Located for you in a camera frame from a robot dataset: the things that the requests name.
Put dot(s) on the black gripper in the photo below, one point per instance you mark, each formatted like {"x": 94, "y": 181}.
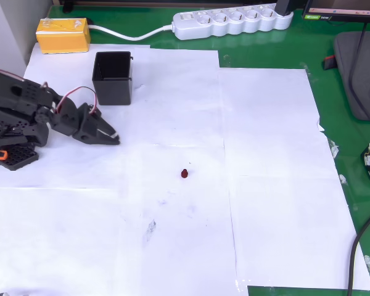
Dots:
{"x": 90, "y": 127}

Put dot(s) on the small red pawn piece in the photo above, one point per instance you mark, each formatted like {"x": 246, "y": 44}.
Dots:
{"x": 184, "y": 174}

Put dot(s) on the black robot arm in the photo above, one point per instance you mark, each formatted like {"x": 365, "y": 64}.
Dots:
{"x": 18, "y": 105}

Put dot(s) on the black square container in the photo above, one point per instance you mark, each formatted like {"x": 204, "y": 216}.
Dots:
{"x": 114, "y": 89}

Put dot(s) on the yellow cardboard box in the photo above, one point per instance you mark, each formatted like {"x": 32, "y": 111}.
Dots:
{"x": 63, "y": 37}

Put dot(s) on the white paper table cover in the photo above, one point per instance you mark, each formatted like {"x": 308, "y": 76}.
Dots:
{"x": 185, "y": 216}

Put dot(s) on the black pegboard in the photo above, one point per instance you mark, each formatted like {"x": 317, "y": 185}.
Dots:
{"x": 172, "y": 1}

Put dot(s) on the white power strip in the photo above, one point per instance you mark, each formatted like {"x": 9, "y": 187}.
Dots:
{"x": 231, "y": 21}

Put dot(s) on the black power adapter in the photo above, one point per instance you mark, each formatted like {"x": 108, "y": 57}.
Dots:
{"x": 284, "y": 6}

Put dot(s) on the green desk mat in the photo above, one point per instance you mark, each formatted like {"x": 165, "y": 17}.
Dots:
{"x": 327, "y": 92}

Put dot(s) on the red black tag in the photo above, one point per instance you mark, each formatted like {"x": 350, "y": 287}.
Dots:
{"x": 330, "y": 62}

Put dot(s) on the computer monitor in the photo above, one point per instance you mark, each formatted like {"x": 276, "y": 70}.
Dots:
{"x": 342, "y": 9}

